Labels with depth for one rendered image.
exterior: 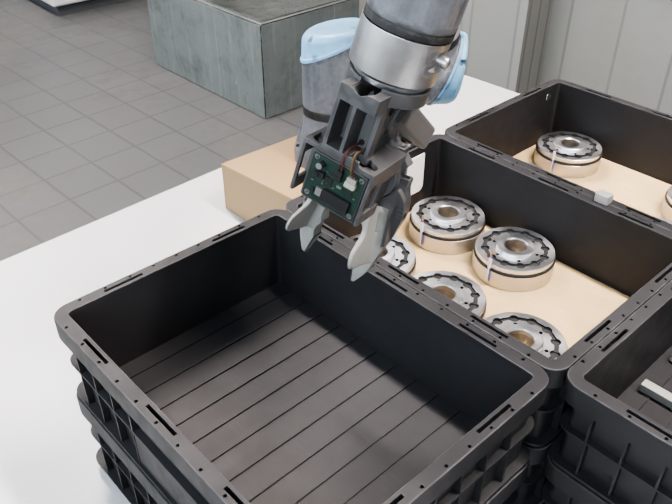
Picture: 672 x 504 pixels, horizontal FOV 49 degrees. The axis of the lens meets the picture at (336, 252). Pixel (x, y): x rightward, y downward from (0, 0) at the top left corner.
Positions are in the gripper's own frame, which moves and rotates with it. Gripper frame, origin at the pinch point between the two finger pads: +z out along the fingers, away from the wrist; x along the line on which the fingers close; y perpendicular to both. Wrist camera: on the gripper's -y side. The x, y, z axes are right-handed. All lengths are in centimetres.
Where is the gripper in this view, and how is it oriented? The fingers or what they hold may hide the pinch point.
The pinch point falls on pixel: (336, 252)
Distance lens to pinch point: 73.5
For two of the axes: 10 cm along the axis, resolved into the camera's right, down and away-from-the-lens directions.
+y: -5.0, 3.9, -7.7
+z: -2.8, 7.7, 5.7
